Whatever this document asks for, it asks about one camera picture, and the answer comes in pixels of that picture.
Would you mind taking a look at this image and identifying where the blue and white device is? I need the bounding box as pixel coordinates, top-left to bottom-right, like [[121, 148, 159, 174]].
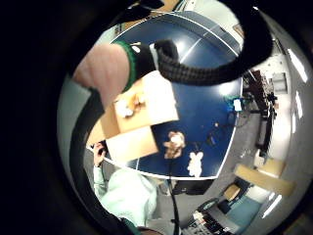
[[232, 97, 245, 113]]

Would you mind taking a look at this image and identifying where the open cardboard box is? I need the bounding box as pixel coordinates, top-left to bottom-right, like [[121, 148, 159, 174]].
[[87, 70, 181, 165]]

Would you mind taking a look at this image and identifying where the small black gadget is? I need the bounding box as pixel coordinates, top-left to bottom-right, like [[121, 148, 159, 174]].
[[204, 134, 219, 147]]

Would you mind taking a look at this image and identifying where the yellow soft toy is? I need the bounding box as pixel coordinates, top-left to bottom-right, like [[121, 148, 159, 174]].
[[130, 91, 147, 108]]

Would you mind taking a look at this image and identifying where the black equipment stand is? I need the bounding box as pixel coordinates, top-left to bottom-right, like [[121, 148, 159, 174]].
[[243, 70, 279, 155]]

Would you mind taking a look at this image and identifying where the brown teddy bear soft toy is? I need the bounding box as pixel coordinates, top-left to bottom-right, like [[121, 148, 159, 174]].
[[162, 130, 187, 161]]

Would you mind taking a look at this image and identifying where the white rabbit soft toy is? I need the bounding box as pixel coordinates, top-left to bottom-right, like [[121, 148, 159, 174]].
[[187, 151, 204, 178]]

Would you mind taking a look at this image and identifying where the ceiling light strip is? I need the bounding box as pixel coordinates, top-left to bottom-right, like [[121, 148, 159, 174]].
[[287, 48, 309, 84], [293, 90, 304, 120], [261, 194, 284, 219]]

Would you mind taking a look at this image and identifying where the long wooden bench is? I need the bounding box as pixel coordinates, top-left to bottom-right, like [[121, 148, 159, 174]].
[[234, 164, 297, 198]]

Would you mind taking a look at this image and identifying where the the person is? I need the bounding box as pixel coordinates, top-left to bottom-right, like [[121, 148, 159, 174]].
[[92, 140, 161, 235]]

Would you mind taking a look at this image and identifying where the blue sofa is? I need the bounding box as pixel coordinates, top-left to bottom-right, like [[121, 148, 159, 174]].
[[224, 192, 267, 231]]

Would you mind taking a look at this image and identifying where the black cable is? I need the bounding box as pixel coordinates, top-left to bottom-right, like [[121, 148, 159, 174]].
[[167, 159, 181, 235]]

